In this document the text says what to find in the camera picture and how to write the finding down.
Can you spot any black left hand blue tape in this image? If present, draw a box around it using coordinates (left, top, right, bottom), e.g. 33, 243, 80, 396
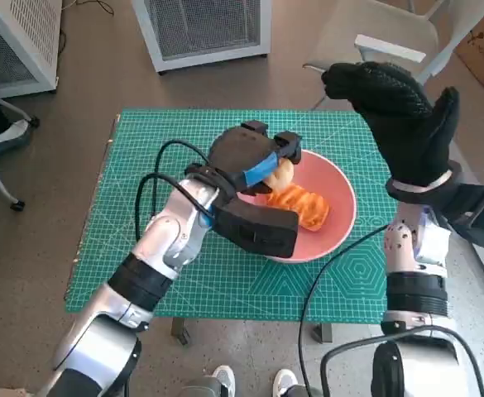
183, 120, 303, 196

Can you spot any black gloved right hand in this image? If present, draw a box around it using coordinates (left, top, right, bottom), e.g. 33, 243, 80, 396
320, 61, 461, 188

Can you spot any round toy bread bun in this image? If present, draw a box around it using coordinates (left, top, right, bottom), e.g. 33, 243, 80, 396
262, 159, 295, 192

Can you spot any rectangular orange toy bread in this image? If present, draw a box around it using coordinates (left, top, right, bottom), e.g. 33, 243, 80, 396
266, 184, 330, 232

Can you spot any pink bowl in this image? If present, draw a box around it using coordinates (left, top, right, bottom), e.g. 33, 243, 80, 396
237, 149, 357, 265

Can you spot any beige office chair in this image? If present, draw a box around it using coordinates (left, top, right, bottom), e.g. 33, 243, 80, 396
302, 0, 484, 111

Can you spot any green cutting mat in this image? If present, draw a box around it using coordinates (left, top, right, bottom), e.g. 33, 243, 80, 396
64, 108, 398, 324

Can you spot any white cabinet with mesh front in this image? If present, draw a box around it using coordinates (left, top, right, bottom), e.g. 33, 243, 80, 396
130, 0, 271, 74

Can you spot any person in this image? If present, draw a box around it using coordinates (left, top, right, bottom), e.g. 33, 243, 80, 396
0, 57, 34, 156

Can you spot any white perforated metal cabinet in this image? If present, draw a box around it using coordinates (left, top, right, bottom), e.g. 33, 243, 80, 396
0, 0, 64, 99

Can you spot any short black left arm cable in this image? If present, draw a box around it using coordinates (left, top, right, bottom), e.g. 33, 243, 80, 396
150, 140, 212, 218

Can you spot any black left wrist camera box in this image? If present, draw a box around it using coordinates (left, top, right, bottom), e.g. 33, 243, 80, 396
212, 198, 300, 260

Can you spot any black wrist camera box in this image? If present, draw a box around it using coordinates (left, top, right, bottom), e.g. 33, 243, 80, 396
435, 181, 484, 251
212, 198, 300, 260

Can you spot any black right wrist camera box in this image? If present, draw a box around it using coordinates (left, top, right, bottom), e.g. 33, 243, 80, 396
435, 181, 484, 251

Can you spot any long black left arm cable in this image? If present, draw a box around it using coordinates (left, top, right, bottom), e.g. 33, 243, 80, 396
135, 173, 216, 243

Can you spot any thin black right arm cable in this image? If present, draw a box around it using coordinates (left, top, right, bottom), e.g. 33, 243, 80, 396
298, 224, 390, 397

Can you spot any thin black floor cable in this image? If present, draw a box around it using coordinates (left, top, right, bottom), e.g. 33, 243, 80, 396
58, 0, 116, 55

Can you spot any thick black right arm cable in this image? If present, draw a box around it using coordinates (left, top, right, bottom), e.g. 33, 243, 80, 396
320, 324, 484, 397

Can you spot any grey wheeled chair frame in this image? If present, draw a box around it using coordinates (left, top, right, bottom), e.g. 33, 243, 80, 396
0, 86, 41, 212

